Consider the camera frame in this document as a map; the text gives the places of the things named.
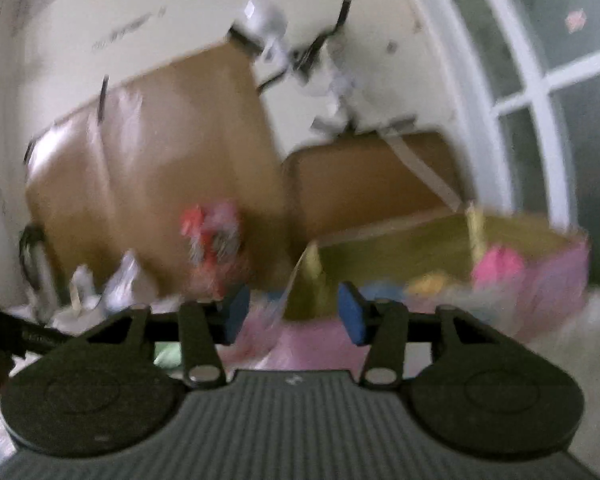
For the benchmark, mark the steel thermos jug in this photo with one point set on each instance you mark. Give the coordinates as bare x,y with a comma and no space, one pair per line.
32,260

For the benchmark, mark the black tape strip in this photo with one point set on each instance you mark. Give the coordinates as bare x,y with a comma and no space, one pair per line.
102,97
344,10

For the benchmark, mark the pink metal tin box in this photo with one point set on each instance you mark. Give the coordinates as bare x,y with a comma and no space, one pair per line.
545,285

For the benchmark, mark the white power strip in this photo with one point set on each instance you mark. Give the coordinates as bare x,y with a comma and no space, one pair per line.
342,75

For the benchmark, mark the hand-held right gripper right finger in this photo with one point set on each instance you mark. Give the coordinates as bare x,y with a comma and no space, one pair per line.
352,317

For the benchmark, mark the large brown cardboard sheet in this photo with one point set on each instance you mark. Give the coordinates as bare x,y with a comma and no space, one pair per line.
155,160

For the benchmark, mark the small brown cardboard sheet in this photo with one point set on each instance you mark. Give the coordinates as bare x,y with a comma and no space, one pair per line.
360,185

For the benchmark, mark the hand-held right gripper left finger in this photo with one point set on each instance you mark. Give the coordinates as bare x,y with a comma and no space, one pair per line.
236,312

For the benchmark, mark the white window frame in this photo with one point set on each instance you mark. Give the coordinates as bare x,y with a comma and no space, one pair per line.
510,85

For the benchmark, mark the clear plastic bag with jar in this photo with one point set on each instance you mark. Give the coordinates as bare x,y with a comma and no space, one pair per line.
122,280

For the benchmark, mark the white light bulb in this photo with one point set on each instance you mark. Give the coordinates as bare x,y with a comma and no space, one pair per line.
260,22

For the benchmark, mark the pink soft cloth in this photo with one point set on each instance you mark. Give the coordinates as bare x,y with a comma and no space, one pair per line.
497,265

